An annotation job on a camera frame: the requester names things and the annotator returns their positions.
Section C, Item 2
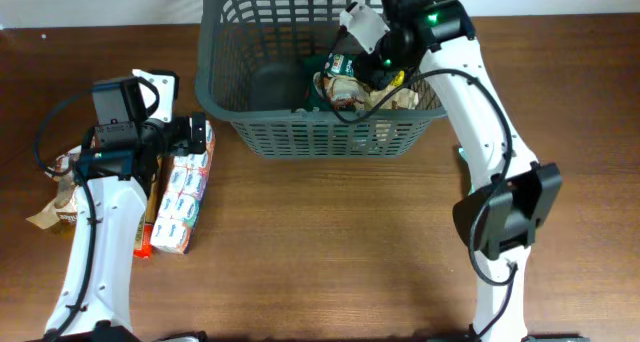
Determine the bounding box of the red spaghetti packet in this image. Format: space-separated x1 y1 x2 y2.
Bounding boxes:
133 158 162 259

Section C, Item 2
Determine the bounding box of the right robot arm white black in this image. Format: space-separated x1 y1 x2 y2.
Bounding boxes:
339 0 562 341

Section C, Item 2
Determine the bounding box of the teal wet wipes packet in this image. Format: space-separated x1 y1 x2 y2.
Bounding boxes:
457 146 469 169

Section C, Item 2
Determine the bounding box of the green Nescafe coffee bag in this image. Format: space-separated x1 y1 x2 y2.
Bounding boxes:
303 53 382 111

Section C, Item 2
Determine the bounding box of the beige brown snack bag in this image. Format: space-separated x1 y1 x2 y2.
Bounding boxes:
26 145 81 235

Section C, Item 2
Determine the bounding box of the white Kleenex tissue pack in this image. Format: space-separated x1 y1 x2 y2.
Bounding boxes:
150 120 216 254

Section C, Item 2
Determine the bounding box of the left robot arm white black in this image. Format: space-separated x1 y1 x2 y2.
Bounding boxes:
43 70 206 341

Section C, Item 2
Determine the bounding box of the beige cookie snack bag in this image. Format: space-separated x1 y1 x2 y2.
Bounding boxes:
313 72 420 111

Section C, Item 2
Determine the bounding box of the grey plastic lattice basket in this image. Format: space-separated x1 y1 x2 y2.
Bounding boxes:
195 0 446 158

